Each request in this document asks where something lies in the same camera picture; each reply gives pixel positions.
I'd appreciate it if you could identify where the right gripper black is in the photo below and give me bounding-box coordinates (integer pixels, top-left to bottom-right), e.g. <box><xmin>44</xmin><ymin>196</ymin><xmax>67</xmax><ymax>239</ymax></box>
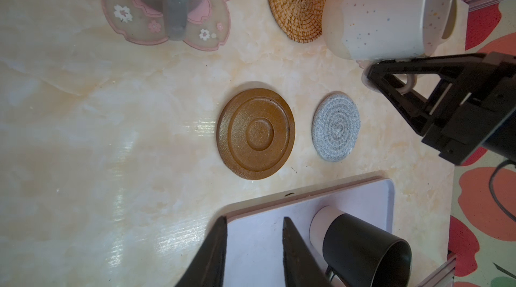
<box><xmin>366</xmin><ymin>52</ymin><xmax>515</xmax><ymax>166</ymax></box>

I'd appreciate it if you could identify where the pink flower coaster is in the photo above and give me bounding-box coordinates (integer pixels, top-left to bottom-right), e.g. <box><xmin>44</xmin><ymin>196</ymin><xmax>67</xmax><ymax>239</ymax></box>
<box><xmin>102</xmin><ymin>0</ymin><xmax>231</xmax><ymax>51</ymax></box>

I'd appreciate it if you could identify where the grey round knitted coaster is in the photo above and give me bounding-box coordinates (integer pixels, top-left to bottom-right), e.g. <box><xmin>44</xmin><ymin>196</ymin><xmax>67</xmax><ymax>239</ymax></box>
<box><xmin>312</xmin><ymin>92</ymin><xmax>361</xmax><ymax>162</ymax></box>

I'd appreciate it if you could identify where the black mug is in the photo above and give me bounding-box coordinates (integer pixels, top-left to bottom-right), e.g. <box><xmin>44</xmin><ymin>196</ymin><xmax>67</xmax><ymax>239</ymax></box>
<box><xmin>309</xmin><ymin>206</ymin><xmax>413</xmax><ymax>287</ymax></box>

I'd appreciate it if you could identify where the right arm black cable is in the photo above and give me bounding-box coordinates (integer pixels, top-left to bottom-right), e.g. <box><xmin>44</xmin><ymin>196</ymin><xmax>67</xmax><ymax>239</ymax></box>
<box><xmin>488</xmin><ymin>159</ymin><xmax>516</xmax><ymax>223</ymax></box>

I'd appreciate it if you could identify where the white mug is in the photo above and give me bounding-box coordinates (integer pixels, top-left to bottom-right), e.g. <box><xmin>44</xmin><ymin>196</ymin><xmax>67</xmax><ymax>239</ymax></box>
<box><xmin>321</xmin><ymin>0</ymin><xmax>460</xmax><ymax>95</ymax></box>

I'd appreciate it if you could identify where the brown round coaster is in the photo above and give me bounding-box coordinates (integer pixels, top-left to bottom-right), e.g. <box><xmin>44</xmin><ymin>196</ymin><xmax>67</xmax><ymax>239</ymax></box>
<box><xmin>216</xmin><ymin>88</ymin><xmax>296</xmax><ymax>180</ymax></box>

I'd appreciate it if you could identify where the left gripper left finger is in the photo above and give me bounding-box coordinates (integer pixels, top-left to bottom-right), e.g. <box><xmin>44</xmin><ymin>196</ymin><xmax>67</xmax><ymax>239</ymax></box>
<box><xmin>176</xmin><ymin>216</ymin><xmax>228</xmax><ymax>287</ymax></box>

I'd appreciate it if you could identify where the lavender silicone tray mat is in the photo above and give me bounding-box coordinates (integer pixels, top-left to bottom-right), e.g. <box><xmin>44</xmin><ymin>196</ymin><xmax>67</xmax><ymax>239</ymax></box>
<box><xmin>223</xmin><ymin>176</ymin><xmax>395</xmax><ymax>286</ymax></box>

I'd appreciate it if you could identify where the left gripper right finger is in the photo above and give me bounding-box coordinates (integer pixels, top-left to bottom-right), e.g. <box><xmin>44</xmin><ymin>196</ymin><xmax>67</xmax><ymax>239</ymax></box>
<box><xmin>282</xmin><ymin>217</ymin><xmax>331</xmax><ymax>286</ymax></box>

